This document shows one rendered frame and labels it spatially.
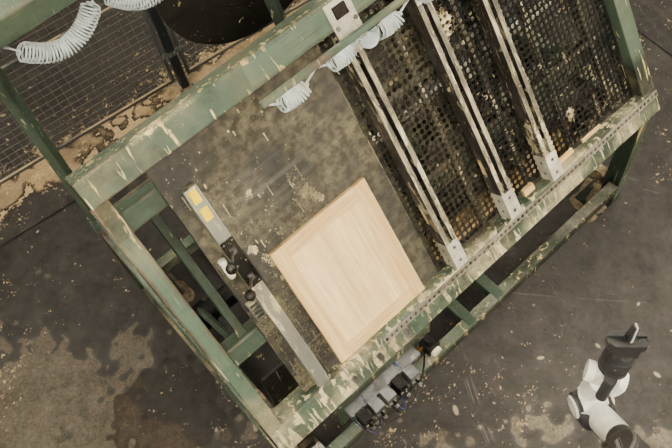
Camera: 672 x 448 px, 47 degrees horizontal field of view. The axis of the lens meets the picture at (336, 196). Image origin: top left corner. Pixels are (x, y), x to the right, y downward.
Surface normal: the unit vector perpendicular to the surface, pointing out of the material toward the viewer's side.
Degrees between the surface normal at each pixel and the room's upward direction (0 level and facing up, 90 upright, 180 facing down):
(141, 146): 58
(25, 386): 0
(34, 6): 90
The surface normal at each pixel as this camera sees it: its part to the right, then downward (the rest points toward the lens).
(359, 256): 0.51, 0.24
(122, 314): -0.11, -0.51
